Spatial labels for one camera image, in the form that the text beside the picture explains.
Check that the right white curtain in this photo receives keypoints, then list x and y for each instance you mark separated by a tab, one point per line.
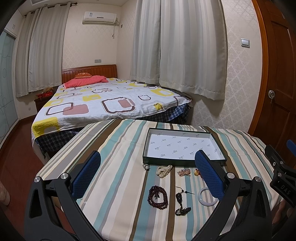
193	48

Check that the left window curtain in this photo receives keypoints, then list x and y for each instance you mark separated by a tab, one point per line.
40	48

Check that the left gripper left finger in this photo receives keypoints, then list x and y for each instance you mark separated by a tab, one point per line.
41	219

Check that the bed with patterned quilt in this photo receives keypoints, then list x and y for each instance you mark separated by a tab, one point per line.
72	108

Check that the wall light switch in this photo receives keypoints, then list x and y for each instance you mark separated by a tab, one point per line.
245	43

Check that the metal door lock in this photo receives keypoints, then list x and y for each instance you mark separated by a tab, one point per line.
271	95

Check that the orange cushion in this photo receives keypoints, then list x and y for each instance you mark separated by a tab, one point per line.
83	75

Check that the dark wooden nightstand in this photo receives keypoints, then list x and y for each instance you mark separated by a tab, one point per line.
42	98

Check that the white jade bangle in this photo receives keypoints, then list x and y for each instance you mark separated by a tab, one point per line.
205	198

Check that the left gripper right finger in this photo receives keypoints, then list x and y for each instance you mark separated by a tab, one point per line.
243	211

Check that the white air conditioner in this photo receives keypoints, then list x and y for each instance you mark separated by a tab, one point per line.
93	17

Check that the frosted glass wardrobe door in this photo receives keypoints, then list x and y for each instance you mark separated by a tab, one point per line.
8	114

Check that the pink pillow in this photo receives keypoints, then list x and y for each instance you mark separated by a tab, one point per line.
78	82

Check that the wooden door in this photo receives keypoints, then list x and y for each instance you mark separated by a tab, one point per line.
274	122

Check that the white curtain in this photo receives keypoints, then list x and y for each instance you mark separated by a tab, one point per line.
193	48
146	50

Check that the black gourd pendant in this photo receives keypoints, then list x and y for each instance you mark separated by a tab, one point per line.
182	211

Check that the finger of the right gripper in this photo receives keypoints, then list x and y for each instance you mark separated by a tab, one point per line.
291	145

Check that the green jewelry tray box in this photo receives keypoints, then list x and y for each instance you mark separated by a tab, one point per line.
177	148

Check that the wooden headboard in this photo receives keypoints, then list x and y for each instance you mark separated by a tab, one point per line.
109	71

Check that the right hand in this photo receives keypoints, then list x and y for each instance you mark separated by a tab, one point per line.
283	209

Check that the centre white curtain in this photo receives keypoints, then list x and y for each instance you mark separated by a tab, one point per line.
146	50

